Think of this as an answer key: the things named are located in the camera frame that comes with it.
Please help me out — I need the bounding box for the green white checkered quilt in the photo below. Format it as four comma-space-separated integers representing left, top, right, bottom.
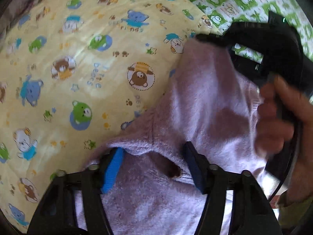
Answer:
189, 0, 312, 59

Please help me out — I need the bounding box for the person's right hand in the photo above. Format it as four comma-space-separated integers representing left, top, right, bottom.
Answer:
255, 75, 312, 205

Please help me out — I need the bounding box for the right forearm sleeve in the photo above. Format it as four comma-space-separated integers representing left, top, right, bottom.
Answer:
278, 180, 312, 229

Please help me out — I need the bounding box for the yellow cartoon bear blanket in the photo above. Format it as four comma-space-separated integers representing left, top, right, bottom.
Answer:
1, 0, 215, 233

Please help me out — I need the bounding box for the pink knitted sweater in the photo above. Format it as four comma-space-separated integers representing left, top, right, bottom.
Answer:
88, 39, 271, 234

